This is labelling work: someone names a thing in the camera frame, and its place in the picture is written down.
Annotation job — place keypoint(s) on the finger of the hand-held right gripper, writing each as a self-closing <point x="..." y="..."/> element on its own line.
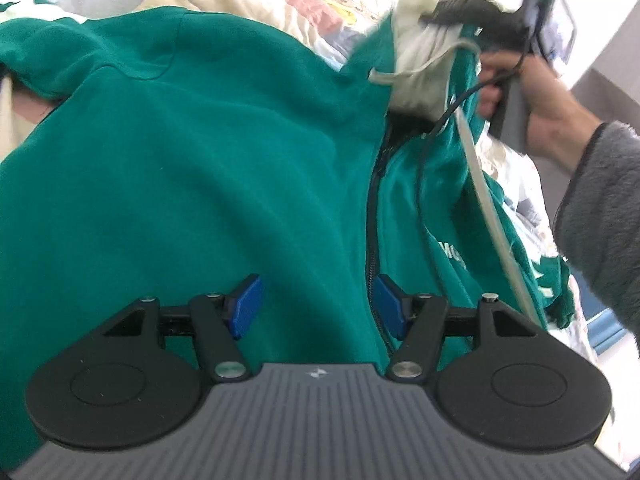
<point x="452" y="10"/>

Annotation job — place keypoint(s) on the person's right hand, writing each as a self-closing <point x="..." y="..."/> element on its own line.
<point x="555" y="110"/>

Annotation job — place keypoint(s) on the green hoodie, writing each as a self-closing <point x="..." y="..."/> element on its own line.
<point x="175" y="160"/>

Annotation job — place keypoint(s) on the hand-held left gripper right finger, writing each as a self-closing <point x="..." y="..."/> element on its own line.
<point x="390" y="305"/>

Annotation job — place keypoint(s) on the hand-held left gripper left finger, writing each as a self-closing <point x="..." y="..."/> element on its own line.
<point x="245" y="305"/>

